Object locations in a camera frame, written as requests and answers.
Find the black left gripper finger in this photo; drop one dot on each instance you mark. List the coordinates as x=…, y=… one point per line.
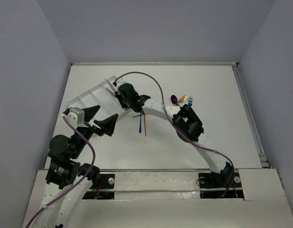
x=106, y=126
x=90, y=112

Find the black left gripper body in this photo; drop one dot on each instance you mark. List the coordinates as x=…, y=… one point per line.
x=92, y=124

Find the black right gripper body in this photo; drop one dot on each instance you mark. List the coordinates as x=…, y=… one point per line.
x=124, y=102

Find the orange chopstick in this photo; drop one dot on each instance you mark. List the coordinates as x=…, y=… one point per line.
x=145, y=131

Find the blue fork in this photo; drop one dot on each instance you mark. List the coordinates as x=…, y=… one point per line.
x=140, y=124
x=190, y=101

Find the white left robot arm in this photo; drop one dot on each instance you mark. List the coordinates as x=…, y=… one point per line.
x=72, y=172

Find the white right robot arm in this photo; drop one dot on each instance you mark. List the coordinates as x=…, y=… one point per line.
x=187, y=124

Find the white cutlery tray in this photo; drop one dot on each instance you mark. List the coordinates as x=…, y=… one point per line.
x=99, y=95

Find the purple spoon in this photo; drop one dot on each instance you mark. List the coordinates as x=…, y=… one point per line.
x=174, y=100

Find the gold spoon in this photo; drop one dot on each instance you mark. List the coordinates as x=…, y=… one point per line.
x=181, y=100

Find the dark handled knife in tray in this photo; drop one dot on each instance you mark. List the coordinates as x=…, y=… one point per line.
x=110, y=91

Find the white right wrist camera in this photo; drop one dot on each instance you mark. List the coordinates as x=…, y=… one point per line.
x=119, y=82

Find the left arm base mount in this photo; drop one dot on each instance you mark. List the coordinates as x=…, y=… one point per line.
x=103, y=189

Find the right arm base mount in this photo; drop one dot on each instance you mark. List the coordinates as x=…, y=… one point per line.
x=211, y=189

